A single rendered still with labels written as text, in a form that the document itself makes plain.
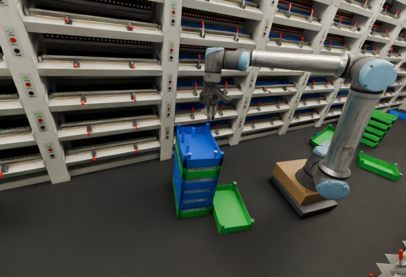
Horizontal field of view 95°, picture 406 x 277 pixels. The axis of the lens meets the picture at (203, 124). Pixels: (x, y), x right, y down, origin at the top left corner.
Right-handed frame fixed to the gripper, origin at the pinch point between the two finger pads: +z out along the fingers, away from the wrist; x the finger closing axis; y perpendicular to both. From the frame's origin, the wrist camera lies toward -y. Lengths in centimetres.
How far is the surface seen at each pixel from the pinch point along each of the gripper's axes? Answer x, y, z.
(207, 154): 7.8, -4.5, 17.9
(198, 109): -33.7, 34.8, 6.9
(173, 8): 2, 29, -56
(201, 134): -5.2, 9.7, 14.0
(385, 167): -159, -110, 56
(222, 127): -61, 26, 26
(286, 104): -128, -12, 6
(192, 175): 20.0, -4.4, 25.0
